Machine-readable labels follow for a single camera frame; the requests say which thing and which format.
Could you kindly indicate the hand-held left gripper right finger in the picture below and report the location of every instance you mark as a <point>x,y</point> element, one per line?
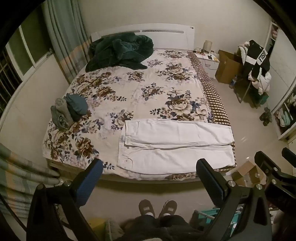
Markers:
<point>209,183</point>

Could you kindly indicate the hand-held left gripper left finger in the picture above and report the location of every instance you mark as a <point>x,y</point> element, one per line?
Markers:
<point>89,184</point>

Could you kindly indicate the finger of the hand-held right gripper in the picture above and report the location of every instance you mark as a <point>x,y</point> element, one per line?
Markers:
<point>289,154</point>
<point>263,160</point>

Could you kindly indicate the white pants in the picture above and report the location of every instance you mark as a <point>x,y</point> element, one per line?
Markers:
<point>175,143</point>

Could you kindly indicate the small cardboard box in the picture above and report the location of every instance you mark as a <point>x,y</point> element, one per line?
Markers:
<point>246,172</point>

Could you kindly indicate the teal plastic basket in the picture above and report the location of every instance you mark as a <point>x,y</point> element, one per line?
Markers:
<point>208,214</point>

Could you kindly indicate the light green garment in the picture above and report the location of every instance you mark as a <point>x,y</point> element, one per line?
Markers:
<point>284,118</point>

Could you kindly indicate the dark plush slippers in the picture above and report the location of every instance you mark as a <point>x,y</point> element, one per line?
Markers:
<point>266,117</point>

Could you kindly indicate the yellow box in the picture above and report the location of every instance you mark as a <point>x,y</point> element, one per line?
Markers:
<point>97,228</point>

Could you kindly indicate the person's right grey slipper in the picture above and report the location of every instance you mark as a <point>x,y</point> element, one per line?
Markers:
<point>168,208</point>

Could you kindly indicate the person's grey slipper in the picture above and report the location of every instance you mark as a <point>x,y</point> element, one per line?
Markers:
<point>146,208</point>
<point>168,208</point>

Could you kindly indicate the green storage box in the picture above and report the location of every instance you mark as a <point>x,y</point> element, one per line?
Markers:
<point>262,99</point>

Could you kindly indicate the person's left grey slipper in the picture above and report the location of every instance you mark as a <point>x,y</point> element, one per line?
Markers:
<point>146,208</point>

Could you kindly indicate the person's legs in dark trousers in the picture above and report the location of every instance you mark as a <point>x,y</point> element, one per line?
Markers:
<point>159,228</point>

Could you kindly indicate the green striped curtain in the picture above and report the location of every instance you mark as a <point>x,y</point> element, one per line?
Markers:
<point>67,41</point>
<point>20,176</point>

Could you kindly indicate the grey-blue folded garment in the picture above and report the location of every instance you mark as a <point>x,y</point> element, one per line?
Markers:
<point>57,119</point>

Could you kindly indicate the white puffer jacket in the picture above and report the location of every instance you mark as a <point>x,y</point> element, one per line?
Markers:
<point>263,84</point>

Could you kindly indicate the metal chair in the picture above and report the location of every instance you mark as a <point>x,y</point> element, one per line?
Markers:
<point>244,87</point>

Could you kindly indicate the teal folded garment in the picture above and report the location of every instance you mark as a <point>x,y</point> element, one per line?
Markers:
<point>76,105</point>

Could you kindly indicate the plastic water bottle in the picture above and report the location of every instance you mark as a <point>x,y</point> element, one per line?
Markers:
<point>234,83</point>

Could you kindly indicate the grey knit folded garment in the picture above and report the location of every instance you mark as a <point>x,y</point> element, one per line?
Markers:
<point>61,104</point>

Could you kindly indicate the brown checkered bed cover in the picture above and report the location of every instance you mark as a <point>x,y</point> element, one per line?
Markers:
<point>211,92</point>

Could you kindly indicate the white wardrobe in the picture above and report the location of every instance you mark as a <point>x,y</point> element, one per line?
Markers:
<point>283,69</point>

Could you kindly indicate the large cardboard box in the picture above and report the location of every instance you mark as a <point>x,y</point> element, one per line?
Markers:
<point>227,68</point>

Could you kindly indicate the black and white jacket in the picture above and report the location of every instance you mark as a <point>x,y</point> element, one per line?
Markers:
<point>255,60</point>

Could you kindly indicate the bed with floral cover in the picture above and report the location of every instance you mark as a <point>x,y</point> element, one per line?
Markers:
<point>138,92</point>

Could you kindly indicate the white nightstand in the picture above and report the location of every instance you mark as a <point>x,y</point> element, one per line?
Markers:
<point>209,66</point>

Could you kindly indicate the cream table lamp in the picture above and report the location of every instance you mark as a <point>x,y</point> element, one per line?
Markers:
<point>208,45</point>

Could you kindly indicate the dark green blanket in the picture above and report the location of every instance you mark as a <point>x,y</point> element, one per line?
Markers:
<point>115,51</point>

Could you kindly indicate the white framed window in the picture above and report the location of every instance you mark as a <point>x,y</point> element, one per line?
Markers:
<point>25,51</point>

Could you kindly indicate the white bed headboard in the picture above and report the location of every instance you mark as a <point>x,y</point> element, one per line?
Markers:
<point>171,38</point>

